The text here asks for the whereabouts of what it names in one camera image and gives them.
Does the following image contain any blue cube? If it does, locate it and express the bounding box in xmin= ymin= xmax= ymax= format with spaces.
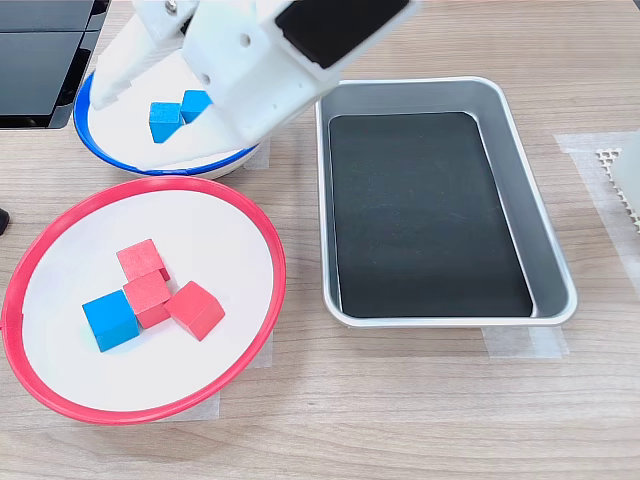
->
xmin=180 ymin=89 xmax=215 ymax=125
xmin=148 ymin=101 xmax=184 ymax=145
xmin=82 ymin=289 xmax=140 ymax=353

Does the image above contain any clear tape strip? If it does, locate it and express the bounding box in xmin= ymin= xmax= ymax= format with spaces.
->
xmin=149 ymin=389 xmax=221 ymax=424
xmin=249 ymin=329 xmax=275 ymax=371
xmin=239 ymin=135 xmax=272 ymax=172
xmin=482 ymin=324 xmax=570 ymax=359

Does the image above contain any blue-rimmed white plate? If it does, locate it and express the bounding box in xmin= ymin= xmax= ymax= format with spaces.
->
xmin=73 ymin=47 xmax=264 ymax=181

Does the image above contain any red-rimmed white plate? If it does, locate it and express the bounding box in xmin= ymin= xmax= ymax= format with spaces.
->
xmin=0 ymin=175 xmax=287 ymax=426

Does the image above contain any black glossy panel device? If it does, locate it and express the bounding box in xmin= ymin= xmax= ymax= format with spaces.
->
xmin=0 ymin=0 xmax=112 ymax=130

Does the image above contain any red cube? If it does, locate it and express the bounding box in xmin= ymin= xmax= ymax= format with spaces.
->
xmin=116 ymin=238 xmax=172 ymax=284
xmin=122 ymin=269 xmax=172 ymax=330
xmin=163 ymin=280 xmax=226 ymax=343

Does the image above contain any black tray mat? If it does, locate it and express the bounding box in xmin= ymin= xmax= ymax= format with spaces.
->
xmin=327 ymin=112 xmax=535 ymax=320

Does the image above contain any steel tray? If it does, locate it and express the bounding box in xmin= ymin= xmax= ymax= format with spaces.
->
xmin=314 ymin=76 xmax=580 ymax=330

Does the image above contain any pale perforated base plate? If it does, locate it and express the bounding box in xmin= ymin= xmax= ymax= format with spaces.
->
xmin=594 ymin=146 xmax=640 ymax=235

